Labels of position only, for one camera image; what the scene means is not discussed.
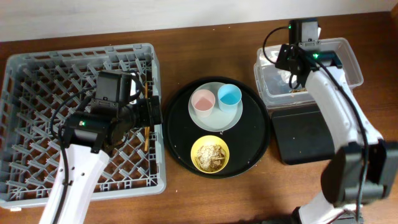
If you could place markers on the black rectangular tray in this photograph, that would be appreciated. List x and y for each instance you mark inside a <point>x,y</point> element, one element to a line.
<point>302,135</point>

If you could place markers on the round black tray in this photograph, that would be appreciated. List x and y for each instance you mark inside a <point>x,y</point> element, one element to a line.
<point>247,140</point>

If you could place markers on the yellow bowl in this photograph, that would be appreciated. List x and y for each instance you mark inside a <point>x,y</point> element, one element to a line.
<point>209,140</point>

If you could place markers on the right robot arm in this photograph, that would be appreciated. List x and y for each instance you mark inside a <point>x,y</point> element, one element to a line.
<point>364,166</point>

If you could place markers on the white napkin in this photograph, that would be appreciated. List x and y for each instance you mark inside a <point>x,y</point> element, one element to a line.
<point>286,76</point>

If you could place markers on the clear plastic bin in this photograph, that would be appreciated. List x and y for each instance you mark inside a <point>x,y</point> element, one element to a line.
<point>277,94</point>

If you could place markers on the pink cup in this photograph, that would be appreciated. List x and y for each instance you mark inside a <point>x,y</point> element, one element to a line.
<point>203,102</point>

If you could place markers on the food scraps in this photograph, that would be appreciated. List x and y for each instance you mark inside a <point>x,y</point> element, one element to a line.
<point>210,158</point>

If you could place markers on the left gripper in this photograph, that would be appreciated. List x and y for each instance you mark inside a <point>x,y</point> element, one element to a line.
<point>154,111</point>

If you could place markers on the gold foil wrapper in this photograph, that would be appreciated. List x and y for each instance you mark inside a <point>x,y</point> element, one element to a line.
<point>298,91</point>

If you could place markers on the blue cup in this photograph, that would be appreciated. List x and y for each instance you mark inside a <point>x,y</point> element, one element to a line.
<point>229,96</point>

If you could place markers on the grey plate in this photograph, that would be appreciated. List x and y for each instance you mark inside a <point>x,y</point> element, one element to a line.
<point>218,120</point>

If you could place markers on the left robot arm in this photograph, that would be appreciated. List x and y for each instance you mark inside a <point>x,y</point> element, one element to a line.
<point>86,143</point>

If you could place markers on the grey dishwasher rack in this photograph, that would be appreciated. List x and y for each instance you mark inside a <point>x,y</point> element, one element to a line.
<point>34,86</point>

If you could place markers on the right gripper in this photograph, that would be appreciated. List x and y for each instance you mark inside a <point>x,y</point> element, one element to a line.
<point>286,58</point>

